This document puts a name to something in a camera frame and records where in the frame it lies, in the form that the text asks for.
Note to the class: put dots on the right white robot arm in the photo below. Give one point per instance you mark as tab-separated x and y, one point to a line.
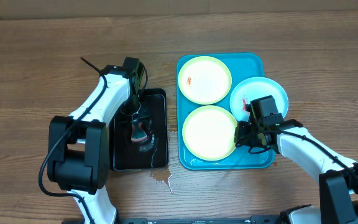
336	175

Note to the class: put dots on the light blue plate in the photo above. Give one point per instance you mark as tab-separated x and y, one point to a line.
252	89

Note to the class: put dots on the black water tray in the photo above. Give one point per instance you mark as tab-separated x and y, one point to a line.
149	154

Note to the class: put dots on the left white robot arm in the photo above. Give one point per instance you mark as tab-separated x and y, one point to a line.
78	157

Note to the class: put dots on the teal plastic serving tray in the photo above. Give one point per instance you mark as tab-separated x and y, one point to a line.
242	66

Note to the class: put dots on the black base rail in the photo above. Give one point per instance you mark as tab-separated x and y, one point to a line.
255	219

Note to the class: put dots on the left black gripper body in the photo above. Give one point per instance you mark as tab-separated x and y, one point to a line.
131	107

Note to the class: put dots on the green and orange sponge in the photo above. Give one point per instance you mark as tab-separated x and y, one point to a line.
138	134

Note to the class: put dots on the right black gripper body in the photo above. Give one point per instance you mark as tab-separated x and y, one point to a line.
250	136

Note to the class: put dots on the yellow plate tray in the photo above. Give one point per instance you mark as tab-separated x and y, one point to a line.
204	80
208	133

